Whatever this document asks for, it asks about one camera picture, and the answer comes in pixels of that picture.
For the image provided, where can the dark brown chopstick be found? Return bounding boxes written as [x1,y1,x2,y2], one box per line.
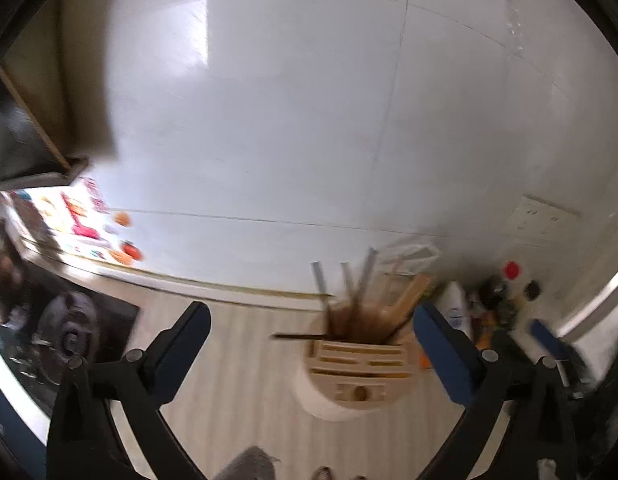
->
[270,333,333,341]

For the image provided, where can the orange packaged goods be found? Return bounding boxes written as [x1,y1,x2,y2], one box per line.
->
[468,260,542,350]

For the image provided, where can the black stove top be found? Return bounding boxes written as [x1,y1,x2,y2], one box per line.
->
[0,261,140,416]

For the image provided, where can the white bottle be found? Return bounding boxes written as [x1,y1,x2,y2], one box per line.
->
[434,282,474,340]

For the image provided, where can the striped cat placemat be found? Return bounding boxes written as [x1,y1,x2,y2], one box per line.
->
[161,302,463,479]

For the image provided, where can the cream cylindrical utensil holder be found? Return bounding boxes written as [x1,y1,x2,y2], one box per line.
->
[292,327,418,422]

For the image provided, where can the white wall socket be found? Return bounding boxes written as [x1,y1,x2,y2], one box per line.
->
[503,196,580,244]

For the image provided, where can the fruit sticker wall strip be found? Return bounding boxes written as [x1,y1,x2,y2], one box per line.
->
[2,177,144,268]

